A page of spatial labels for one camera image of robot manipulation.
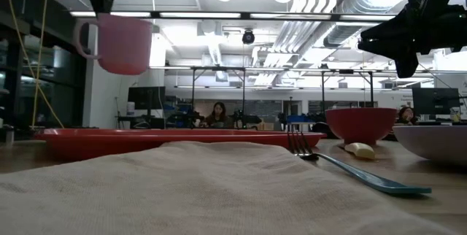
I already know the lavender plastic plate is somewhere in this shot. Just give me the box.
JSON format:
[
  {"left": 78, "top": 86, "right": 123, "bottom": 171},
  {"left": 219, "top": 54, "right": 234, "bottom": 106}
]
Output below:
[{"left": 392, "top": 124, "right": 467, "bottom": 166}]

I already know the black workstation frame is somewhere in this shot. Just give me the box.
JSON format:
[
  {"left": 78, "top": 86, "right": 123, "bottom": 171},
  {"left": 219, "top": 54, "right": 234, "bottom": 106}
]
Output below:
[
  {"left": 320, "top": 69, "right": 376, "bottom": 114},
  {"left": 189, "top": 66, "right": 249, "bottom": 126}
]

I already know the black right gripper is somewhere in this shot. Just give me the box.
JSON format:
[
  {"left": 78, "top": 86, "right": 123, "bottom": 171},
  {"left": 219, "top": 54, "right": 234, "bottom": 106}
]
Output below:
[{"left": 357, "top": 0, "right": 467, "bottom": 79}]

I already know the fork with teal handle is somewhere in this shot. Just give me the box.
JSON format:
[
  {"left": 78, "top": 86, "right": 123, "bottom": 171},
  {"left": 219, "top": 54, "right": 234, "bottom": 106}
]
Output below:
[{"left": 286, "top": 128, "right": 433, "bottom": 196}]

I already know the black computer monitor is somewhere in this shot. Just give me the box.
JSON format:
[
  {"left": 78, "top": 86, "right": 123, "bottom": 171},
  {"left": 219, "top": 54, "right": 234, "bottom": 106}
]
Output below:
[
  {"left": 412, "top": 87, "right": 461, "bottom": 116},
  {"left": 127, "top": 85, "right": 166, "bottom": 128}
]

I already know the person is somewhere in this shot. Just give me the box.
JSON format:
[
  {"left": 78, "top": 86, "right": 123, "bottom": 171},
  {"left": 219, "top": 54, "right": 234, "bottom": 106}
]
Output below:
[
  {"left": 395, "top": 105, "right": 419, "bottom": 126},
  {"left": 204, "top": 101, "right": 234, "bottom": 129}
]

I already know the pink plastic mug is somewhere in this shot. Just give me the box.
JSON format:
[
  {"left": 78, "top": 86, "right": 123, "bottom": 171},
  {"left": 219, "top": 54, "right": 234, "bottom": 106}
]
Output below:
[{"left": 72, "top": 12, "right": 153, "bottom": 76}]

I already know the blue storage bin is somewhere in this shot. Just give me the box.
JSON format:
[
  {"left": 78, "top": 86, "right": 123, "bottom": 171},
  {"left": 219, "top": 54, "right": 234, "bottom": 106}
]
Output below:
[{"left": 286, "top": 115, "right": 317, "bottom": 124}]

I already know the beige cloth napkin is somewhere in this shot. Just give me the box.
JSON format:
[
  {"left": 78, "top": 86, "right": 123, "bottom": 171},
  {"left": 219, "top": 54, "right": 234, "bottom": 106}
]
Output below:
[{"left": 0, "top": 140, "right": 461, "bottom": 235}]

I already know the yellow hanging cord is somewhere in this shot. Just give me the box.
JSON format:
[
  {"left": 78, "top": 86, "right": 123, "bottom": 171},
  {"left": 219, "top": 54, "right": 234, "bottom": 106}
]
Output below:
[
  {"left": 1, "top": 0, "right": 66, "bottom": 129},
  {"left": 31, "top": 0, "right": 49, "bottom": 129}
]

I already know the long linear ceiling light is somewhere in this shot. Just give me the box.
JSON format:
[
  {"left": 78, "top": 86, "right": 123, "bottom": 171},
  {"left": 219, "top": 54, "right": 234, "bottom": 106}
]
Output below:
[{"left": 69, "top": 10, "right": 397, "bottom": 23}]

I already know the red plastic bowl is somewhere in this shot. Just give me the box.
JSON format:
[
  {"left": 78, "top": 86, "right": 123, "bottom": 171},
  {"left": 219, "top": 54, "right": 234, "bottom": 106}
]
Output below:
[{"left": 324, "top": 107, "right": 398, "bottom": 147}]

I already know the silver metal cylinder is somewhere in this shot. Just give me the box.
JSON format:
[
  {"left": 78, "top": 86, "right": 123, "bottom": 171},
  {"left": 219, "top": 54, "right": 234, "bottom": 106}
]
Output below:
[{"left": 3, "top": 124, "right": 15, "bottom": 147}]

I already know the knife with cream handle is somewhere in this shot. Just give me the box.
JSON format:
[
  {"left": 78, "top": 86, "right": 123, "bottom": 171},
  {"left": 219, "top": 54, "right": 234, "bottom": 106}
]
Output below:
[{"left": 337, "top": 142, "right": 377, "bottom": 161}]

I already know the red plastic tray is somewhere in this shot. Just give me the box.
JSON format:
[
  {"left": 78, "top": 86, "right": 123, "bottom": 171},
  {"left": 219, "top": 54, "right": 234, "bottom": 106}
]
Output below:
[{"left": 34, "top": 128, "right": 328, "bottom": 163}]

